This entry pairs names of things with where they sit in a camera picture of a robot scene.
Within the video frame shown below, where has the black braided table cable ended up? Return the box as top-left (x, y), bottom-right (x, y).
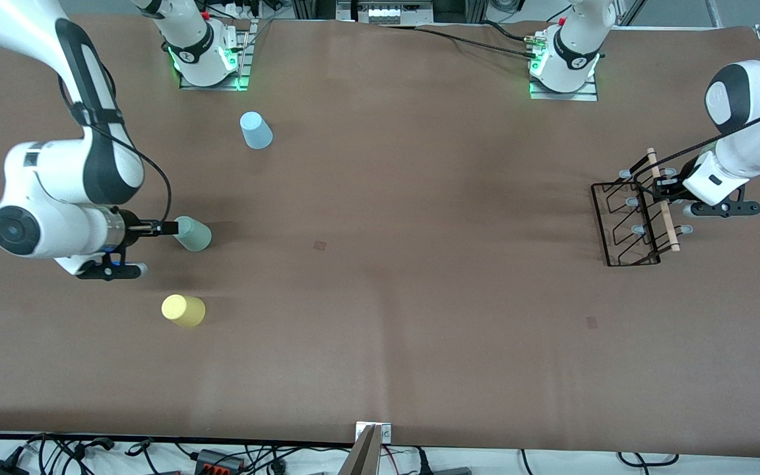
top-left (377, 21), bottom-right (546, 61)

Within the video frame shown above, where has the white power strip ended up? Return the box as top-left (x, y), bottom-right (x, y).
top-left (357, 2), bottom-right (435, 25)

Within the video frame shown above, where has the pale green plastic cup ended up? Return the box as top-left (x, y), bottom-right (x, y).
top-left (174, 216), bottom-right (212, 252)

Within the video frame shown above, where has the black orange connector block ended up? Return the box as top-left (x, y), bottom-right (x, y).
top-left (194, 449), bottom-right (247, 473)

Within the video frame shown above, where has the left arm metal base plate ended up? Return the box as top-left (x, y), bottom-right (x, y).
top-left (529, 71), bottom-right (600, 102)

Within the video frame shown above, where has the light blue plastic cup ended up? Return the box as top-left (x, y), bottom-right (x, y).
top-left (239, 111), bottom-right (274, 150)

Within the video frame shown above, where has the looped black cable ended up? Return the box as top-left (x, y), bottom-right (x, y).
top-left (617, 451), bottom-right (679, 467)

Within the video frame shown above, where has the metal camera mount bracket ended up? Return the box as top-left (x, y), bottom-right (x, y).
top-left (337, 422), bottom-right (394, 475)

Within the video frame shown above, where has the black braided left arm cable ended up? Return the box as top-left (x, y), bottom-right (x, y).
top-left (632, 98), bottom-right (760, 182)

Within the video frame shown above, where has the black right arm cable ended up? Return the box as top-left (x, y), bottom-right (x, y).
top-left (57, 69), bottom-right (174, 228)

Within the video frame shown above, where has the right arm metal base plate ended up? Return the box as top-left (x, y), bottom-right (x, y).
top-left (179, 18), bottom-right (253, 92)

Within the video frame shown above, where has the brown table mat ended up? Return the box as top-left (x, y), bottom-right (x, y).
top-left (0, 15), bottom-right (760, 459)

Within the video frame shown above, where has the black equipment frame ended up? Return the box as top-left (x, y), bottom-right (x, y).
top-left (291, 0), bottom-right (486, 24)

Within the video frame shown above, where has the black wire cup holder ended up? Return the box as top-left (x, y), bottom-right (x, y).
top-left (591, 148), bottom-right (693, 267)

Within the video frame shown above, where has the yellow plastic cup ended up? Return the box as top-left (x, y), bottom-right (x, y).
top-left (161, 294), bottom-right (206, 329)

